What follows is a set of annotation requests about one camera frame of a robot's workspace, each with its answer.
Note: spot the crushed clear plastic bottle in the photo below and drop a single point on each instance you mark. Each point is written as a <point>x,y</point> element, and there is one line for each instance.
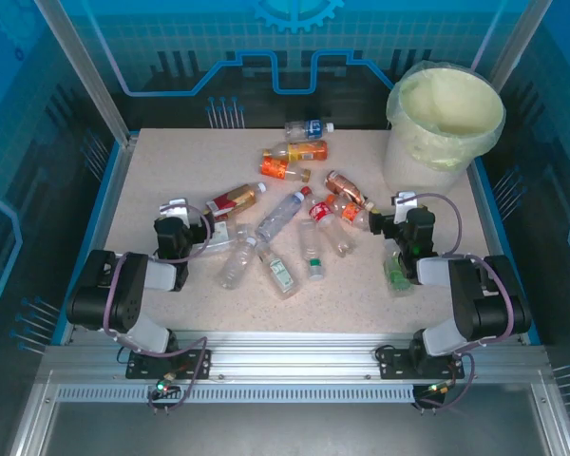
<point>222,233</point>

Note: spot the clear bottle orange label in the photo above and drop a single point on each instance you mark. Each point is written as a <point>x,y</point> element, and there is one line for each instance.
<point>350,214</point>

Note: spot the copper coloured plastic bottle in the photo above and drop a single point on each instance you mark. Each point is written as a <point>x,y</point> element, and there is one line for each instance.
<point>344,185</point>

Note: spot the clear bottle white cap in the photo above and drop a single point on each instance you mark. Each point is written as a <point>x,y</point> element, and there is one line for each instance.
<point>233,268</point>

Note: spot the green plastic bottle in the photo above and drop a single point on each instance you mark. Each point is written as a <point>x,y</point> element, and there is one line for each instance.
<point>397,283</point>

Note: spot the clear bottle red cola label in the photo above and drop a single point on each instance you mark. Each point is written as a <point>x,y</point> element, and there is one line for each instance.
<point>320,212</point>

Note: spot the clear water bottle pale cap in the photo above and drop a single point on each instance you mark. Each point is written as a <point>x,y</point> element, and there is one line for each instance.
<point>278,216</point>

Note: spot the clear bottle green white label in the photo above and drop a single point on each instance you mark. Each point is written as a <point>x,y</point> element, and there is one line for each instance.
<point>279,273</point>

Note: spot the orange label bottle yellow cap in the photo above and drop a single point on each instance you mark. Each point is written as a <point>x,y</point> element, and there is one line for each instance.
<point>275,167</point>

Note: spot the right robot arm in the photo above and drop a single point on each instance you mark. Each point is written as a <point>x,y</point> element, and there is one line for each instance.
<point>484,294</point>

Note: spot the white waste bin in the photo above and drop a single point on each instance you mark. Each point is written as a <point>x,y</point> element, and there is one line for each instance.
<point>408,171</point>

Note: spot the translucent bin liner bag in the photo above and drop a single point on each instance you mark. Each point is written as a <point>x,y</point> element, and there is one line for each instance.
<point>451,100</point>

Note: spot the red gold tea bottle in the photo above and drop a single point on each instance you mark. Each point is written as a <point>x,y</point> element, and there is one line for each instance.
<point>233,200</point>

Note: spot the yellow orange juice bottle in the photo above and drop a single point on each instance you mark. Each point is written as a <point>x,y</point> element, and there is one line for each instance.
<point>304,151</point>

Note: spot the clear bottle blue label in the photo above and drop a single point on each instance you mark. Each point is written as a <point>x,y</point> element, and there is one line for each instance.
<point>309,129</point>

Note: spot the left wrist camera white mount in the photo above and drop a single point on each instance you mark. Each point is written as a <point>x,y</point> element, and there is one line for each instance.
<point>173,210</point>

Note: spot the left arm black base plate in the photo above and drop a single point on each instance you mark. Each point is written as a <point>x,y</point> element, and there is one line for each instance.
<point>145,365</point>

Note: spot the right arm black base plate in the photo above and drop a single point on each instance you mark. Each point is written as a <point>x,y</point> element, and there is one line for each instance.
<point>394,363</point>

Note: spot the aluminium mounting rail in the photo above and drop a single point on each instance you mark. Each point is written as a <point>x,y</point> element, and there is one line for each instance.
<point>290,356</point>

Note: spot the aluminium frame post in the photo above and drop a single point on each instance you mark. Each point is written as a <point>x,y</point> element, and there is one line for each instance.
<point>92,78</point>
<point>518,33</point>

